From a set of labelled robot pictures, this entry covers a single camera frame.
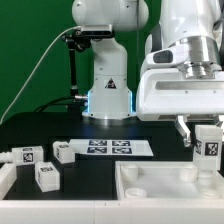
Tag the white front fence wall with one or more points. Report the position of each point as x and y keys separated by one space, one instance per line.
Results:
x=148 y=211

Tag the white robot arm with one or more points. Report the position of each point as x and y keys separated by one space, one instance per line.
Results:
x=196 y=23

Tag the white left fence block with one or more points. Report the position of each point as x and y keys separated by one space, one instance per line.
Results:
x=8 y=176

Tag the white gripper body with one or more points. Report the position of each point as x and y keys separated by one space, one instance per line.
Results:
x=164 y=94

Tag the white square table top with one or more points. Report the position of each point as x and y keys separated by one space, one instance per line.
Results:
x=166 y=180

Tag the black camera stand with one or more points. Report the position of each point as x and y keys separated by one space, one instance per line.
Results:
x=75 y=43

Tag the grey camera on stand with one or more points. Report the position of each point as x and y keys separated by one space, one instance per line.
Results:
x=96 y=30

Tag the white sheet with tags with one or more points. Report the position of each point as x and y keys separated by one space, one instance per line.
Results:
x=111 y=147

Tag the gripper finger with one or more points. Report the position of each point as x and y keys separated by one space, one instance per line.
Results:
x=219 y=121
x=181 y=126

